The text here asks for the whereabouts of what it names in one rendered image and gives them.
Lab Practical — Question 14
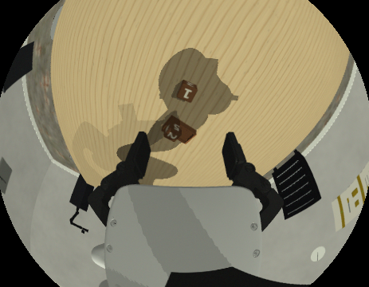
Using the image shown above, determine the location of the brown wooden tray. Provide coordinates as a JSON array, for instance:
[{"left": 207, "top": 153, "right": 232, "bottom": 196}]
[{"left": 161, "top": 115, "right": 197, "bottom": 144}]

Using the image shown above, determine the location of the brown number cube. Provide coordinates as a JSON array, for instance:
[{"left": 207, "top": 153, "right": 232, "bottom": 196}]
[
  {"left": 163, "top": 121, "right": 182, "bottom": 142},
  {"left": 177, "top": 80, "right": 198, "bottom": 103}
]

